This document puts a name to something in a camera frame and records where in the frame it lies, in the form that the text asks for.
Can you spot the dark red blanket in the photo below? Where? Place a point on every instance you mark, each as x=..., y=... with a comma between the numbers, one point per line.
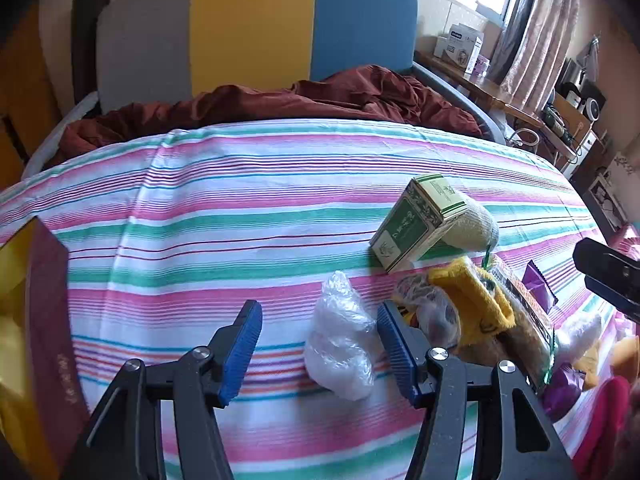
x=350, y=95

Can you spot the cluttered shelf unit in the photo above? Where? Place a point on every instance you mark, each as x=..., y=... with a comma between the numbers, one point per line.
x=575, y=110

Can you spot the small purple jar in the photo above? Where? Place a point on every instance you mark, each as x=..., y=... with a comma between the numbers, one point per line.
x=482, y=66

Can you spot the small white fan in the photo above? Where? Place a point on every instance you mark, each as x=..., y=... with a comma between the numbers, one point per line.
x=591, y=108

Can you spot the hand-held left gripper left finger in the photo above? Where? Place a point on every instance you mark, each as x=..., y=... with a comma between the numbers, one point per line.
x=242, y=350

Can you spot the wooden desk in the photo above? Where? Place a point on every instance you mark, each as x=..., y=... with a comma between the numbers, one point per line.
x=495, y=92

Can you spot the cream knit sock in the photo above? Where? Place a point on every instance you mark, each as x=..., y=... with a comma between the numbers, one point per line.
x=472, y=230

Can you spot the wooden wardrobe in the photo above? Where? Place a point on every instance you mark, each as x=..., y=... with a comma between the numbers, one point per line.
x=25, y=100

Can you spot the yellow snack packet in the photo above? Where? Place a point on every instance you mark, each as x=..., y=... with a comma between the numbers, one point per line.
x=475, y=305

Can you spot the grey yellow blue headboard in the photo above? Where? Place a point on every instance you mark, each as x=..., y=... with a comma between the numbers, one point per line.
x=250, y=25

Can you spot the patterned beige curtain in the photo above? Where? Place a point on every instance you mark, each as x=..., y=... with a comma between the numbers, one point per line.
x=540, y=30

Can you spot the green tea box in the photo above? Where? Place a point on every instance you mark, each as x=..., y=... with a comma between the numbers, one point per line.
x=410, y=225

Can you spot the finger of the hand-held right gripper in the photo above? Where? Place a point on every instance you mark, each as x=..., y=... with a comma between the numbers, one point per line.
x=610, y=267

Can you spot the orange snack packet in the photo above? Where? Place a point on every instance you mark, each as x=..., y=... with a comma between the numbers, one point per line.
x=525, y=330

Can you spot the white plush item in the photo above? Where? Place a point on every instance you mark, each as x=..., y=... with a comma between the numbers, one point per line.
x=580, y=332

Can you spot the orange soft item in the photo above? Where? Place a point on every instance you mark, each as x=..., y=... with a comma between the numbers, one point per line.
x=625, y=355

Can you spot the white carton box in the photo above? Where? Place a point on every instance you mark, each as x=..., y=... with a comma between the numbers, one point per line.
x=462, y=47

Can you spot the clear plastic bag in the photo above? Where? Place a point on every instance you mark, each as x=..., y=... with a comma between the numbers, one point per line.
x=340, y=350

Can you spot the purple packet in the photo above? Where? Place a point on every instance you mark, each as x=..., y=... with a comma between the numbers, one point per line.
x=537, y=282
x=562, y=390

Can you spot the red box with gold interior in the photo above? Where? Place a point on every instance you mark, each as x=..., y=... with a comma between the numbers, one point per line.
x=50, y=310

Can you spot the crumpled clear packet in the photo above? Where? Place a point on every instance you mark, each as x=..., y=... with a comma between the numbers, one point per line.
x=430, y=310

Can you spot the black upright cushion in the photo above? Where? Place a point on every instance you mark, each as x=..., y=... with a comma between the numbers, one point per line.
x=87, y=35

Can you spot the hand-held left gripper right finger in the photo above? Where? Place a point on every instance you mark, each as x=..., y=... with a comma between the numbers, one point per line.
x=395, y=355

